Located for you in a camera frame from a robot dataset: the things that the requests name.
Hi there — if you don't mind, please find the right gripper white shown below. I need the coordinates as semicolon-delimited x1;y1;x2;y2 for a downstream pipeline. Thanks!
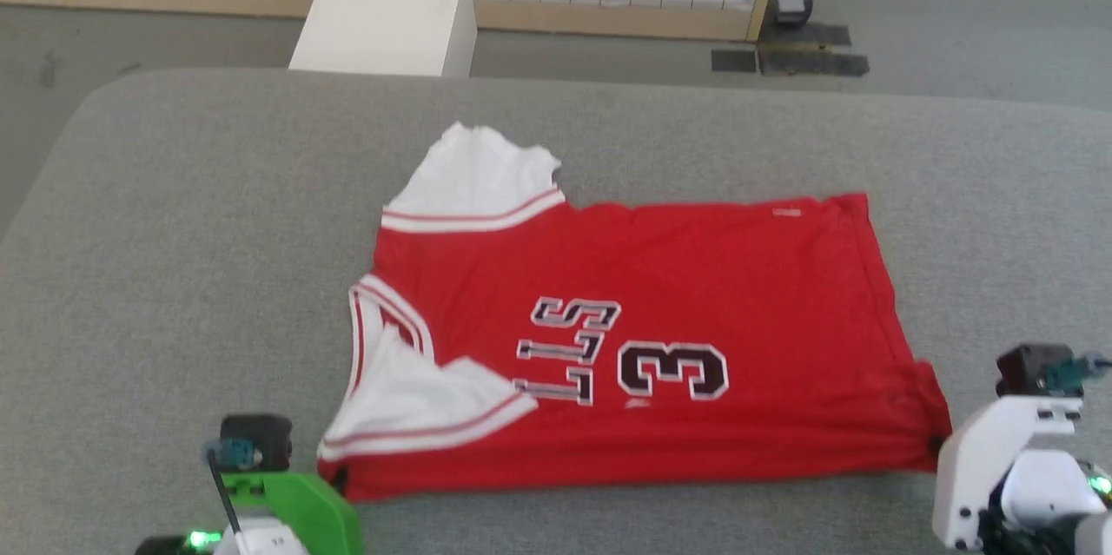
929;394;1085;552

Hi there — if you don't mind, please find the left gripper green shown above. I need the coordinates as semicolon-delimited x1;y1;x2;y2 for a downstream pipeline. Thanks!
221;466;364;555

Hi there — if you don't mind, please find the red and white basketball jersey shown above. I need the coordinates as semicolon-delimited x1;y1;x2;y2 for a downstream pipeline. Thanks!
316;122;953;503

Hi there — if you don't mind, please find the long black floor tape patch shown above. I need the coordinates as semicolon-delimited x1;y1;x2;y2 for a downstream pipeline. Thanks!
757;49;870;77

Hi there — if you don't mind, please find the left gripper teal plug cable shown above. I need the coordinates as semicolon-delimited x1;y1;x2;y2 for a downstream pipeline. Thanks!
203;439;261;538

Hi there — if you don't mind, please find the gripper teal plug cable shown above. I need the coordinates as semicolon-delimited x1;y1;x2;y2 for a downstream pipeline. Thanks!
1045;352;1112;388
203;439;261;538

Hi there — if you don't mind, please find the right gripper teal plug cable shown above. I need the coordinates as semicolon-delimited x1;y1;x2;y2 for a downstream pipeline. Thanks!
1045;352;1112;388

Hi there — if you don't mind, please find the white box pedestal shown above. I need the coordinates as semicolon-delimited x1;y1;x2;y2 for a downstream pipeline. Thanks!
288;0;479;78

